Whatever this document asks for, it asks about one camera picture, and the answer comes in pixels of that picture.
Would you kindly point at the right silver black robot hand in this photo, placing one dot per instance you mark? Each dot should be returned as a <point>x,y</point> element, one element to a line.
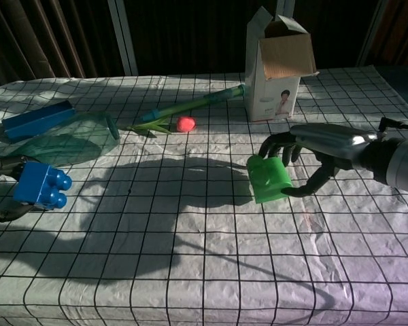
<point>330,141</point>

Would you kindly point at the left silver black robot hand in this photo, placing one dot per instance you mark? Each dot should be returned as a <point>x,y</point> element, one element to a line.
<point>3,166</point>

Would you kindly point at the blue toy building block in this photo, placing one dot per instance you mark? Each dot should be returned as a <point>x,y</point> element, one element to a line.
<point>41,186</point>

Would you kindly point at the green toy building block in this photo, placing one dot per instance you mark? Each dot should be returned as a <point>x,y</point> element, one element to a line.
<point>268,180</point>

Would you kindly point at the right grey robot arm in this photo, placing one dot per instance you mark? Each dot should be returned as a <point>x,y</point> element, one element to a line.
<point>394,163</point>

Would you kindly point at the blue plastic tray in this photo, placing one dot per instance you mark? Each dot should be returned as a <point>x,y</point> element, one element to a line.
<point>34,122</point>

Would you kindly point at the open white carton box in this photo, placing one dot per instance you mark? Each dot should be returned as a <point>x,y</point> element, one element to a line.
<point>275,91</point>

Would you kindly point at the brown curtain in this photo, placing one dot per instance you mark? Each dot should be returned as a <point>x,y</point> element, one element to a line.
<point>37,37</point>
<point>404,30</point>

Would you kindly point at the green tube with blue ends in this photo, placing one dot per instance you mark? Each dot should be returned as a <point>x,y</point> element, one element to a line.
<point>190,103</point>

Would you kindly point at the artificial flower with pink bud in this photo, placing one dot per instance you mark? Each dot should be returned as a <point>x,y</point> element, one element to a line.
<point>185,124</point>

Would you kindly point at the white black grid tablecloth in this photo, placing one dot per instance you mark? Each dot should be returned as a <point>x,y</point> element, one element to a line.
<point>190,271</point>

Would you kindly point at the white window frame post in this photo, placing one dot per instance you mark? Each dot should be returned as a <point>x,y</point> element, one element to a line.
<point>372,34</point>
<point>124,37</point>
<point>283,6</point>

